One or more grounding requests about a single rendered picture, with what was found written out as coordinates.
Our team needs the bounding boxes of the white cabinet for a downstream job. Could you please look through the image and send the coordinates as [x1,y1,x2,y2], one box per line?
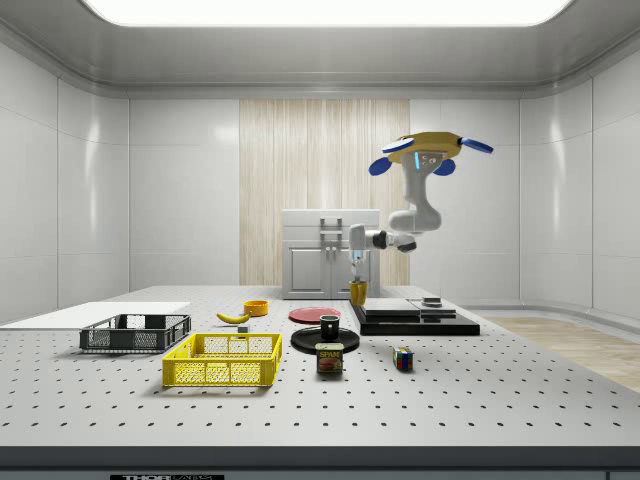
[280,208,384,301]

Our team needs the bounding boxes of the black mug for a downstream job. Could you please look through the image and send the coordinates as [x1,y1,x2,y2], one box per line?
[319,314,342,343]

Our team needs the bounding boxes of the red plate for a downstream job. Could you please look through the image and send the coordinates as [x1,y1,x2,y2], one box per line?
[288,306,343,324]

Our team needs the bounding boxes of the black stove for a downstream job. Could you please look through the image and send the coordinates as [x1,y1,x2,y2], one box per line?
[347,295,482,337]

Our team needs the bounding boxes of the black plate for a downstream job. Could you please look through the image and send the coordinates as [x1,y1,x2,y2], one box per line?
[289,325,362,354]

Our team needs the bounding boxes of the flat-sided can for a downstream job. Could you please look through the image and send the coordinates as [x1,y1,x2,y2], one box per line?
[314,341,345,376]

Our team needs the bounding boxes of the puzzle cube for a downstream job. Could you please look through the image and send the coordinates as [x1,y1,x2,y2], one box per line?
[391,345,417,372]

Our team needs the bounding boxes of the banana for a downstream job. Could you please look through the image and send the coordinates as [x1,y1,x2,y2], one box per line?
[215,310,254,326]

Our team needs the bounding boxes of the drone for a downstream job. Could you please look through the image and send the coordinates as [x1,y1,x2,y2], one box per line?
[368,131,495,178]

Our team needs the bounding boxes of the yellow basket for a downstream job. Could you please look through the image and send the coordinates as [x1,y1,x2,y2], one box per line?
[161,332,284,389]

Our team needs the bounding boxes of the dark grey basket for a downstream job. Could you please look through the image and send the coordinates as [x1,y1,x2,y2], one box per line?
[78,313,193,355]

